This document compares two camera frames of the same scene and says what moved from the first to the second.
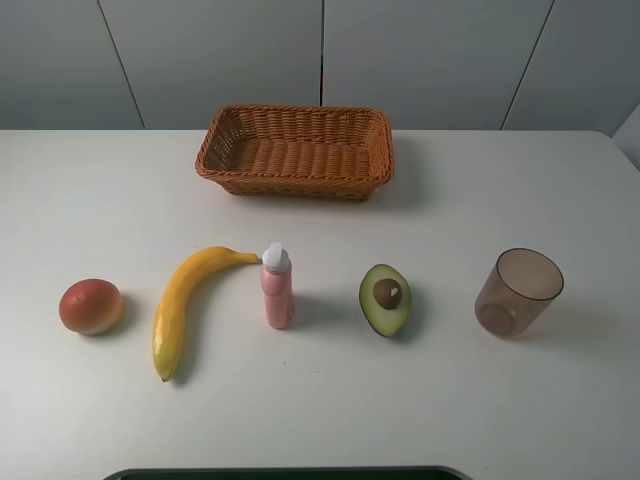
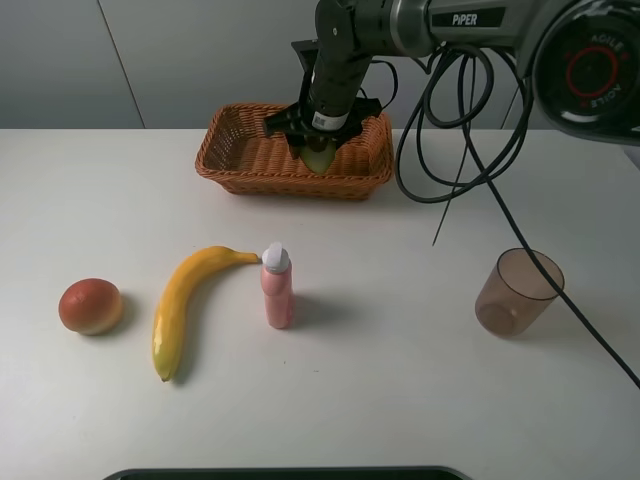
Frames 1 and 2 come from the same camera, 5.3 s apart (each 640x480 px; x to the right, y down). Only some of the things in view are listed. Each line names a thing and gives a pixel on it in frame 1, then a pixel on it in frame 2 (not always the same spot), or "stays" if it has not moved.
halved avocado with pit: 385,298 → 318,152
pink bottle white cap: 276,276 stays
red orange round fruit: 91,306 stays
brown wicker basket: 267,151 stays
